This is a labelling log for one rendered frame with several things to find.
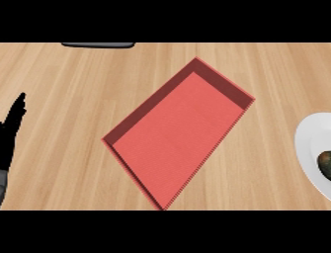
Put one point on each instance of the red cardboard box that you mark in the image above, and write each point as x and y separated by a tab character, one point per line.
178	135

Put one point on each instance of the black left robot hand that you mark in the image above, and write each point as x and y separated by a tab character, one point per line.
2	138

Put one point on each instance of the dark grey flat appliance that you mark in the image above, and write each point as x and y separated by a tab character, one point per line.
98	44

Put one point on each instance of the white plate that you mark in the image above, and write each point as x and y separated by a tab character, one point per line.
319	164

